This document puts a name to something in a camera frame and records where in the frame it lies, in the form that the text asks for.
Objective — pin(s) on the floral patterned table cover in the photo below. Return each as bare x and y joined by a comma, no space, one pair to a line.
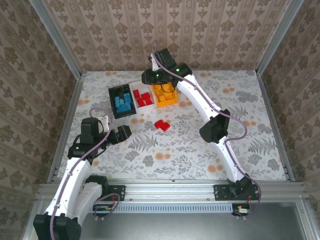
175,155

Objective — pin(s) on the black plastic container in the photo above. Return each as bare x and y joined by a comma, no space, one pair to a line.
112,97

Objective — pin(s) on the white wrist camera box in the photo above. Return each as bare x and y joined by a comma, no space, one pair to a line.
153,65
106,123

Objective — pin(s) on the long aluminium mounting rail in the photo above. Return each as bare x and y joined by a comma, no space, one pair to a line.
170,190

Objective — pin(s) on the yellow plastic container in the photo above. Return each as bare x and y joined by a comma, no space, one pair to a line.
166,103

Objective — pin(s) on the grey metal sheet panel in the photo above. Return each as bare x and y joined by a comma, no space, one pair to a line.
175,227

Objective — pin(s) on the blue lego brick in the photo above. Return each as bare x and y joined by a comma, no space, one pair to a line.
127,97
117,101
124,108
123,102

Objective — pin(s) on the red lego brick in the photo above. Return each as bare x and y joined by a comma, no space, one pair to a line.
166,127
140,102
145,96
149,101
136,93
158,123

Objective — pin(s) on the aluminium frame post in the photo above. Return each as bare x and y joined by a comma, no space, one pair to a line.
278,37
58,37

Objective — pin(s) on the white plastic container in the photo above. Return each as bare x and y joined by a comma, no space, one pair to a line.
147,108

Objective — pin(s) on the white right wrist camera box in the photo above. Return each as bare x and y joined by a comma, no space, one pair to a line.
153,65

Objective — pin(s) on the aluminium table side rail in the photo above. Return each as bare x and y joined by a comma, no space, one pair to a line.
76,100
267,100

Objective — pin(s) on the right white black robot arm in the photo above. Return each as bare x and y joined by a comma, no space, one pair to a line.
197,97

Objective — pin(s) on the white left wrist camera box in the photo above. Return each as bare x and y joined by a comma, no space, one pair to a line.
106,123

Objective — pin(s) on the small circuit board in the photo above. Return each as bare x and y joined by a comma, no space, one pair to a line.
102,208
241,210

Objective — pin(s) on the aluminium lower frame bar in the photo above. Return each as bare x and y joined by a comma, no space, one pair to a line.
35,210
308,220

